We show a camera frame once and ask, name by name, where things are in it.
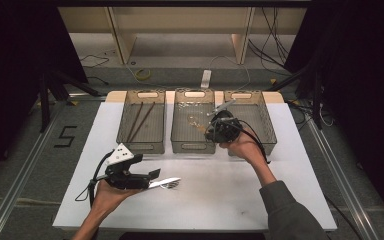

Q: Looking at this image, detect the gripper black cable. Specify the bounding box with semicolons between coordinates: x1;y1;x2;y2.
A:
74;150;115;209
238;119;272;165

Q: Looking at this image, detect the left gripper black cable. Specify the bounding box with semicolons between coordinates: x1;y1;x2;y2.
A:
74;150;115;209

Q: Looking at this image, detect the aluminium floor rail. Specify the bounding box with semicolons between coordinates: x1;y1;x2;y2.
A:
0;99;68;240
304;116;381;240

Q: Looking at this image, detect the grey mesh tray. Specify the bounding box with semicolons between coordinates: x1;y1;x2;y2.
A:
115;89;167;155
170;87;218;155
223;89;278;157

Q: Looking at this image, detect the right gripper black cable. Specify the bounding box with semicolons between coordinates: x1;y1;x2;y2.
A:
238;119;272;165

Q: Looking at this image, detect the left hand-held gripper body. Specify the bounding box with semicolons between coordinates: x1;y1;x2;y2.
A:
104;142;152;192

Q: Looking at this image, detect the thin black cable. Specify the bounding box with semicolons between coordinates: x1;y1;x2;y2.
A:
79;54;110;69

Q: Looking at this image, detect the yellow cable loop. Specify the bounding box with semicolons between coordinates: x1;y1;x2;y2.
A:
135;68;152;81

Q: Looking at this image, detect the white cable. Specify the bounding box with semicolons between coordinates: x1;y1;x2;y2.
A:
125;61;201;89
209;54;252;92

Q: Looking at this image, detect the person's right hand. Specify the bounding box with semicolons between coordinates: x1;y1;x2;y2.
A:
219;130;268;172

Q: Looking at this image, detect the beige wooden shelf unit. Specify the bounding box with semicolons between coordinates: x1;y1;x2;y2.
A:
58;6;308;66

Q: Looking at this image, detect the person's left hand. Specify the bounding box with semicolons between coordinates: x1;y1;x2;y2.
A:
90;179;141;217

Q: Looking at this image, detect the black curtain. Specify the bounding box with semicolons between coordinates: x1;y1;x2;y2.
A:
284;0;384;231
0;0;89;188

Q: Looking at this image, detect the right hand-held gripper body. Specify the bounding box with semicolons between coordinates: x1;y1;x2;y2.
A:
204;99;244;144

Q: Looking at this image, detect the black cable bundle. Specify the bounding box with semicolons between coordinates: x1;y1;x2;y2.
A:
248;6;293;68

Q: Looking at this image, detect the white power strip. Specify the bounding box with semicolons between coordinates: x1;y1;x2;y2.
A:
200;69;213;90

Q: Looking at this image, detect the black metal stand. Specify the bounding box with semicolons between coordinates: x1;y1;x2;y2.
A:
265;63;324;130
38;69;102;133

